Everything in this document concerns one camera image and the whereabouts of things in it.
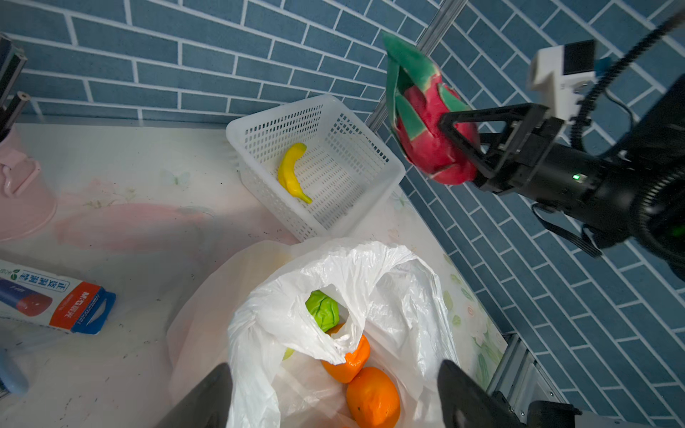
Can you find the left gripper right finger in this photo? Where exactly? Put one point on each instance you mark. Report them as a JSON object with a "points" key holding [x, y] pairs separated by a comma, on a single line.
{"points": [[465, 404]]}

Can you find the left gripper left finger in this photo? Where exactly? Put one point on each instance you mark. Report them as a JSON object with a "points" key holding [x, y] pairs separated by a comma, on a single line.
{"points": [[207, 405]]}

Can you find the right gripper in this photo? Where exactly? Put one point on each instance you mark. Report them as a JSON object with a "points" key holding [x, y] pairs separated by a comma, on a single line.
{"points": [[524, 159]]}

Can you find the round orange toy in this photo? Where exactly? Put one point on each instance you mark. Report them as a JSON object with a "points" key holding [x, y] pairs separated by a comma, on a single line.
{"points": [[373, 399]]}

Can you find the white plastic bag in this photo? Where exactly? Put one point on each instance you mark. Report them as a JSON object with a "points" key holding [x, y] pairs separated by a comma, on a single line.
{"points": [[274, 336]]}

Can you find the pink dragon fruit toy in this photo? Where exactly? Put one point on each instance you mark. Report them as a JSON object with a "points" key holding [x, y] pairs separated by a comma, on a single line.
{"points": [[416, 99]]}

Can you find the orange persimmon toy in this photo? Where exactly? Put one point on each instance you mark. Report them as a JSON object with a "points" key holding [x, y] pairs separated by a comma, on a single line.
{"points": [[354, 362]]}

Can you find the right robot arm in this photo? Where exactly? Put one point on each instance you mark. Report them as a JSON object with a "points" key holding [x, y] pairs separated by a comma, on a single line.
{"points": [[654, 150]]}

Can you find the white plastic basket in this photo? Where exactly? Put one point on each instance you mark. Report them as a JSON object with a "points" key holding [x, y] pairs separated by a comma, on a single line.
{"points": [[347, 170]]}

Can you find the small blue clip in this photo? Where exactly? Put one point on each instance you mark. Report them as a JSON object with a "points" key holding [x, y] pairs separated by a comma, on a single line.
{"points": [[13, 381]]}

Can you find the yellow toy banana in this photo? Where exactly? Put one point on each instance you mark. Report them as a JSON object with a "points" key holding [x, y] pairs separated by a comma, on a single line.
{"points": [[286, 174]]}

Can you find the pink pencil cup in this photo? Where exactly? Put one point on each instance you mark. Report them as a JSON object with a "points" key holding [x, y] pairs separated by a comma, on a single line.
{"points": [[27, 203]]}

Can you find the coloured pencils bunch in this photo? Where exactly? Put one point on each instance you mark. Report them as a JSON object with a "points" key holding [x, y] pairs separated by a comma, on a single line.
{"points": [[13, 60]]}

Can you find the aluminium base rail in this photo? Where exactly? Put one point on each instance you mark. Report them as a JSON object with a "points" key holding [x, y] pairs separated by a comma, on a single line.
{"points": [[588, 381]]}

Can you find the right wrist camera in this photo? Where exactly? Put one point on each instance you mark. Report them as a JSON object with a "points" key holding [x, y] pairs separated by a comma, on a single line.
{"points": [[558, 73]]}

